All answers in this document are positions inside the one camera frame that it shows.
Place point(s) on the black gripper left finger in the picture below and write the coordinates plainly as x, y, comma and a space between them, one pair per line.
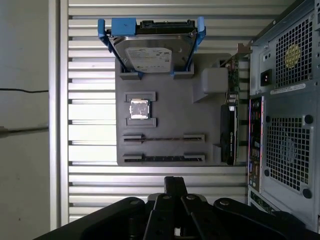
157, 217

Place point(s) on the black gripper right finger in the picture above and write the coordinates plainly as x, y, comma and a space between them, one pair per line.
197, 220

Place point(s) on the RAM stick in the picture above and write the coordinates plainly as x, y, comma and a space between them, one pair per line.
162, 158
162, 138

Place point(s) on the graphics card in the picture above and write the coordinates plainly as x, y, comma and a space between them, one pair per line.
228, 135

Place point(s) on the grey parts rack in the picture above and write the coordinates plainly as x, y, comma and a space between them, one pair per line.
175, 112

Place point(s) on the silver CPU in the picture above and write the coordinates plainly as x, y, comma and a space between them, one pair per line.
139, 109

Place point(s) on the black PC case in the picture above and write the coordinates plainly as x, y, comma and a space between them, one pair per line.
287, 105

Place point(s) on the silver hard disk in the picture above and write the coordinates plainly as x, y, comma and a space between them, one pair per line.
150, 47

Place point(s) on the grey power supply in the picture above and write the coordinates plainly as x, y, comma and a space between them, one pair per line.
268, 62

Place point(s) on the blue disk carrier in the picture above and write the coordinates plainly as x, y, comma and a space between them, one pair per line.
122, 26

